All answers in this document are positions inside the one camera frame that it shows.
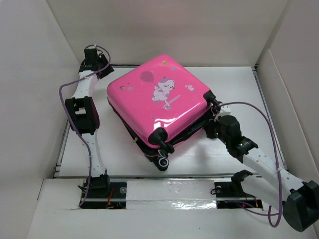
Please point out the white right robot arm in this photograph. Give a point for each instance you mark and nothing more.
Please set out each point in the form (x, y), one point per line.
(295, 199)

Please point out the aluminium front rail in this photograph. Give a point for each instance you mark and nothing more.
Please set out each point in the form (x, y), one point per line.
(174, 177)

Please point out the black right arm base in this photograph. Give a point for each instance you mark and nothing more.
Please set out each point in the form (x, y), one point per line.
(228, 196)

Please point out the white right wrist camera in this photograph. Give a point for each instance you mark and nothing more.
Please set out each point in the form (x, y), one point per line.
(222, 111)

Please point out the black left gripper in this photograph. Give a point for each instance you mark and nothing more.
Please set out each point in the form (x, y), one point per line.
(107, 71)

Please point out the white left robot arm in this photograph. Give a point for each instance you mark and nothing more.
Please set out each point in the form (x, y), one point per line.
(83, 115)

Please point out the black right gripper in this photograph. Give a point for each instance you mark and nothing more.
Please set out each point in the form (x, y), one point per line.
(209, 129)

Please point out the pink hard-shell suitcase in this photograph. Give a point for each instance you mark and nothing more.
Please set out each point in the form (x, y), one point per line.
(161, 104)

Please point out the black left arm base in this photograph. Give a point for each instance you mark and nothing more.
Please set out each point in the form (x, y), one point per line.
(113, 199)

